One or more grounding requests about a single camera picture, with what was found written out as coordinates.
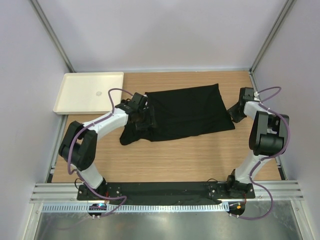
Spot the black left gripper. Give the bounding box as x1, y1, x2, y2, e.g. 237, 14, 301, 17
136, 105, 158, 131

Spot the black tank top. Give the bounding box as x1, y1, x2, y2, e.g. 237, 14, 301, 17
119, 83, 235, 146

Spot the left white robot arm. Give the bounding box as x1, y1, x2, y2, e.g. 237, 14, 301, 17
58, 92, 154, 200

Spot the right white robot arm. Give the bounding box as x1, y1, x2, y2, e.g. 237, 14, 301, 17
225, 87, 290, 198

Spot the white plastic tray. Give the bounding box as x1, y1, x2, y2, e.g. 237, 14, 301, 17
53, 72, 124, 115

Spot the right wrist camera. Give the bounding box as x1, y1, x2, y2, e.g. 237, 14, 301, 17
253, 91, 261, 102

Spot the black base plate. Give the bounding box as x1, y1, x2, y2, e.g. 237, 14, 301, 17
76, 181, 256, 203

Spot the slotted cable duct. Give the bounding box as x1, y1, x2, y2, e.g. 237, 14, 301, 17
41, 202, 229, 214

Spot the aluminium rail front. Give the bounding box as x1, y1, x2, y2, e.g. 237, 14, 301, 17
29, 180, 304, 204

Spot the left aluminium frame post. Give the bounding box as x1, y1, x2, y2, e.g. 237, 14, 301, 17
28, 0, 76, 73

